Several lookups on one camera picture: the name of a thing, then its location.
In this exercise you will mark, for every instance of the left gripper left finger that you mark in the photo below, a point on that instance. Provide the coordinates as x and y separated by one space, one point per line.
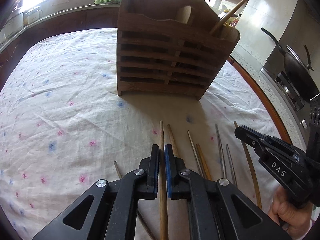
107 210

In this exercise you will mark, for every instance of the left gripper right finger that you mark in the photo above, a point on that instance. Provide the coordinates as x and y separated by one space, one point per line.
217 209

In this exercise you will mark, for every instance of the metal chopstick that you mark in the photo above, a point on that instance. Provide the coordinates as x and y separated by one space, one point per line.
195 154
222 158

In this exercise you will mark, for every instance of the thin brown chopstick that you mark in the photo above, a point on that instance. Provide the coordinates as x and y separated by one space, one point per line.
253 175

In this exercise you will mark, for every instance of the light wooden chopstick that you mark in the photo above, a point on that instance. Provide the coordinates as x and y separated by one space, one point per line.
226 17

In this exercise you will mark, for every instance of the person right hand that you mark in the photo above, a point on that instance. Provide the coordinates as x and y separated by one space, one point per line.
299 220

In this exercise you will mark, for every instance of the floral white tablecloth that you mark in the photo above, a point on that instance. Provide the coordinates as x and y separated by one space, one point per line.
63 126

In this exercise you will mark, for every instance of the black wok with lid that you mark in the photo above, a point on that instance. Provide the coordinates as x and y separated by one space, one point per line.
296 70

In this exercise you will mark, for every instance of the gas stove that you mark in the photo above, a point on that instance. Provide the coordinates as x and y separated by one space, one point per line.
290 94

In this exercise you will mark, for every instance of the wooden utensil holder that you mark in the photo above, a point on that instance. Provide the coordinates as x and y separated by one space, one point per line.
170 46

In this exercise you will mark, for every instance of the small white cooker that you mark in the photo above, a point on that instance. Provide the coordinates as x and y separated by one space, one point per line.
33 14

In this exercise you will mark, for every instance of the large white slow cooker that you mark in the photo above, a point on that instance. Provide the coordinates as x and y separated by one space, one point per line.
13 25

